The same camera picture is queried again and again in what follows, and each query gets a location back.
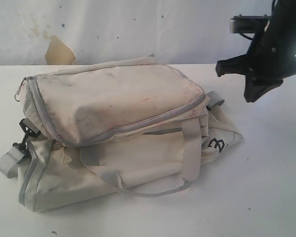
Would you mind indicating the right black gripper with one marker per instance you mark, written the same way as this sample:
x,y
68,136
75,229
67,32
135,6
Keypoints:
x,y
270,58

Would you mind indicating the white fabric duffel bag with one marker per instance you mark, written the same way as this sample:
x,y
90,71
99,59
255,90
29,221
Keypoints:
x,y
110,127

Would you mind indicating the right silver black robot arm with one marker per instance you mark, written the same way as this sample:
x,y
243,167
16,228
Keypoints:
x,y
282,10

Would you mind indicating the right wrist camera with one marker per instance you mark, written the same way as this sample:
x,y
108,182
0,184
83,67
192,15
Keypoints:
x,y
243,25

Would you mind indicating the black plastic strap clip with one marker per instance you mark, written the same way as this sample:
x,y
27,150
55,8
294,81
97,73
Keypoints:
x,y
30,130

